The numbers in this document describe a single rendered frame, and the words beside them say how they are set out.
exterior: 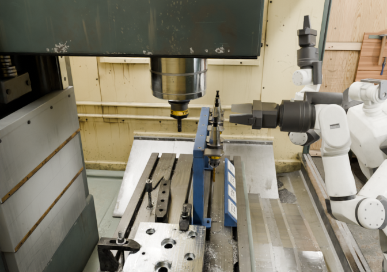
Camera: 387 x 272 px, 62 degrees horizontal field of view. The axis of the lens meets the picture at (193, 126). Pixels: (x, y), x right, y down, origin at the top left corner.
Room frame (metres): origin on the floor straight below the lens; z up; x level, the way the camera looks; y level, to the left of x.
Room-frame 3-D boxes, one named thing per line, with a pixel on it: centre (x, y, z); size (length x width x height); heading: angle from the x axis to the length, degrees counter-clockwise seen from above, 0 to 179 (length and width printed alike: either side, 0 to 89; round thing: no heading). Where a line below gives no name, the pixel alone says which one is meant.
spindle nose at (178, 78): (0.88, 0.04, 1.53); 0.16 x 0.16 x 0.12
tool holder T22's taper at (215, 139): (1.07, -0.08, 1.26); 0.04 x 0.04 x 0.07
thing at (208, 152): (1.01, -0.07, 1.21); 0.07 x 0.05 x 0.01; 85
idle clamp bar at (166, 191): (1.11, 0.12, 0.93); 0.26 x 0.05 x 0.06; 0
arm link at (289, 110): (0.83, -0.22, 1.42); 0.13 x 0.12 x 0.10; 171
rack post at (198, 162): (1.02, -0.02, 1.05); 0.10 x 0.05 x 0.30; 85
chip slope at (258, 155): (1.52, -0.02, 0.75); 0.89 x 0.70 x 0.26; 85
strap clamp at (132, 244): (0.80, 0.23, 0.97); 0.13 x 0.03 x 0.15; 85
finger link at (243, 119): (0.80, -0.13, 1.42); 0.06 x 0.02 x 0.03; 81
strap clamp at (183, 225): (0.93, 0.03, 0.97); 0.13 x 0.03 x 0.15; 175
